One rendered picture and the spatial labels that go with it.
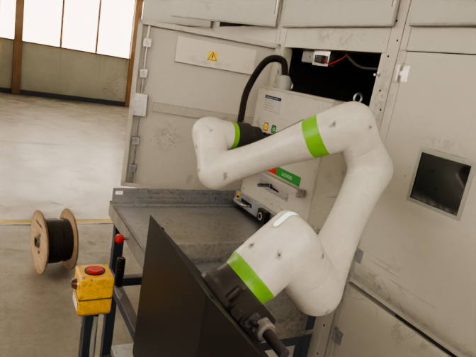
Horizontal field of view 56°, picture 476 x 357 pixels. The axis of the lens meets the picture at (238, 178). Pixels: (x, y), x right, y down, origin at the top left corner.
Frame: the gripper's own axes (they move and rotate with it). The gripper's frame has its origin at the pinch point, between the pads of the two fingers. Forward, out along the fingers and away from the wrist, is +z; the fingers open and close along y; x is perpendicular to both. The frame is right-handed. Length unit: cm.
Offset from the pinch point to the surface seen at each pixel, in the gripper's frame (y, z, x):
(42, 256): -145, -64, -108
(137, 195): -42, -42, -34
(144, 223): -21, -45, -38
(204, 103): -60, -10, 4
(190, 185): -61, -11, -35
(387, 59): 17.6, 15.8, 31.7
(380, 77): 15.9, 16.2, 26.0
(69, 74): -1113, 86, -55
